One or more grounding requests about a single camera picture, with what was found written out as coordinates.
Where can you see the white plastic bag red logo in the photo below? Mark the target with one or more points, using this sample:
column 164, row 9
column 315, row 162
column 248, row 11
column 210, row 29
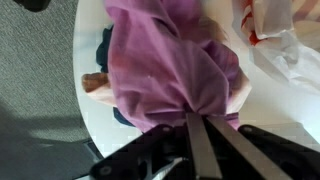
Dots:
column 286, row 43

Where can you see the gripper left finger with silver pad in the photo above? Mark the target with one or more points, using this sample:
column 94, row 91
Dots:
column 203, row 150

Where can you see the gripper right finger with silver pad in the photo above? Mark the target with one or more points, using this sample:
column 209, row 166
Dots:
column 246, row 150

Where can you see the black blurry object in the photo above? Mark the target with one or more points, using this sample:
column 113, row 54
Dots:
column 31, row 4

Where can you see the pink t-shirt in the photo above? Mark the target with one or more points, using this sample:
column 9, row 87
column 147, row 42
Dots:
column 166, row 66

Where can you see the navy blue t-shirt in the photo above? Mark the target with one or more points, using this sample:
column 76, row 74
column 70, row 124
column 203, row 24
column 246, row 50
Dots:
column 102, row 53

